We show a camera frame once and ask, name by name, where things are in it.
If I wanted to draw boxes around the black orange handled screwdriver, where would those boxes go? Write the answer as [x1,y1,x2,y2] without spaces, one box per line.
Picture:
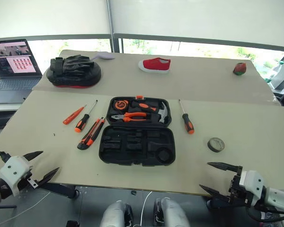
[74,99,98,133]
[178,99,195,135]

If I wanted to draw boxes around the orange handled pliers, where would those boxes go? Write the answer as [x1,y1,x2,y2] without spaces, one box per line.
[111,112,148,123]

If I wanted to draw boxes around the silver left robot leg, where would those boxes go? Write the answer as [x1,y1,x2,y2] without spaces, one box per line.
[100,200,133,227]

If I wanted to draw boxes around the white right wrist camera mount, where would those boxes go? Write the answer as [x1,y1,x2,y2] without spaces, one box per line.
[239,170,266,200]

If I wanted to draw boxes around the black tool case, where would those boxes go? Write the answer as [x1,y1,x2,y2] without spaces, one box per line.
[98,95,177,167]

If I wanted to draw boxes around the black boxing focus pad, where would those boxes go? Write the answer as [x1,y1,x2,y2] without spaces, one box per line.
[46,54,102,88]

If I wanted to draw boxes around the black table foot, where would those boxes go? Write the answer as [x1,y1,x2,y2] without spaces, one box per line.
[206,199,231,210]
[37,181,80,200]

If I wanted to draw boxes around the grey window frame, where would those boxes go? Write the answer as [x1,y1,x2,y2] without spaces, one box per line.
[0,0,284,54]

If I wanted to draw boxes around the white roller blind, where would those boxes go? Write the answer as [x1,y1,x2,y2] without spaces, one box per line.
[110,0,284,50]
[0,0,112,40]

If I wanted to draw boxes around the orange black tape measure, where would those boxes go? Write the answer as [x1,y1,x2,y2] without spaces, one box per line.
[115,100,129,111]

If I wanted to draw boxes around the black electrical tape roll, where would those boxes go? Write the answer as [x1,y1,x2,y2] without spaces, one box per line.
[207,137,226,153]

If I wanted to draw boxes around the black orange utility knife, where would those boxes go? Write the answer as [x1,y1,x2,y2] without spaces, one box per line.
[77,116,106,150]

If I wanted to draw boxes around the grey open laptop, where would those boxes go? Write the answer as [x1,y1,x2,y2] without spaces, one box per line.
[0,39,43,105]

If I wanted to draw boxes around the white side desk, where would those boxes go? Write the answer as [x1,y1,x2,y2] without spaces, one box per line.
[0,103,26,144]

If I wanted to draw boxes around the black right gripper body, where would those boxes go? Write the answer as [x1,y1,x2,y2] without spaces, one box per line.
[229,166,253,208]

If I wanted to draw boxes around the red green toy fruit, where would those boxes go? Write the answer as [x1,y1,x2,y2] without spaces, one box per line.
[233,62,248,76]

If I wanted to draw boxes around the white floor cable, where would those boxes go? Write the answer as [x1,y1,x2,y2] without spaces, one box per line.
[139,191,154,227]

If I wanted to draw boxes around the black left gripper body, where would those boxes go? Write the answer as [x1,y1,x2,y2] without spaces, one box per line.
[18,172,38,190]

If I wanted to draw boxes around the claw hammer orange black handle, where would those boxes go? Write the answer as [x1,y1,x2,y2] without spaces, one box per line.
[130,101,169,124]

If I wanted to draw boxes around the white computer mouse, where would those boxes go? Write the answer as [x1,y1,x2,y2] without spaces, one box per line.
[92,52,115,61]

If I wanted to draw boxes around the orange tester screwdriver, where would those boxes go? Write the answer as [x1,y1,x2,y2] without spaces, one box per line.
[62,104,88,125]

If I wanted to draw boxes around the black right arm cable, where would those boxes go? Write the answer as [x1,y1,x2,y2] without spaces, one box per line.
[247,204,284,223]

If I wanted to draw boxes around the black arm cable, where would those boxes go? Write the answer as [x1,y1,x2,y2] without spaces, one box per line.
[0,150,11,163]
[247,204,284,223]

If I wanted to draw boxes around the red canvas shoe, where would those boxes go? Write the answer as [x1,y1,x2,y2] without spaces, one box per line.
[138,57,172,74]

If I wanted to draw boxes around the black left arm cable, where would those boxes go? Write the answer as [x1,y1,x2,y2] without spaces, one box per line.
[0,150,11,163]

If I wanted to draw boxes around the silver right robot leg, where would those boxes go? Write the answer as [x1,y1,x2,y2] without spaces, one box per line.
[153,197,190,227]

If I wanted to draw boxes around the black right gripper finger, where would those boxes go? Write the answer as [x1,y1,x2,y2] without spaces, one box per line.
[207,162,242,173]
[199,184,231,203]

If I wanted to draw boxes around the silver robot leg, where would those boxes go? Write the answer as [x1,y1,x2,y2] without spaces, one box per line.
[153,197,190,227]
[100,200,133,227]

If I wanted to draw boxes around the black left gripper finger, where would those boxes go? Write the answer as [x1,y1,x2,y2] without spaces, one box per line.
[36,167,60,189]
[23,151,44,164]

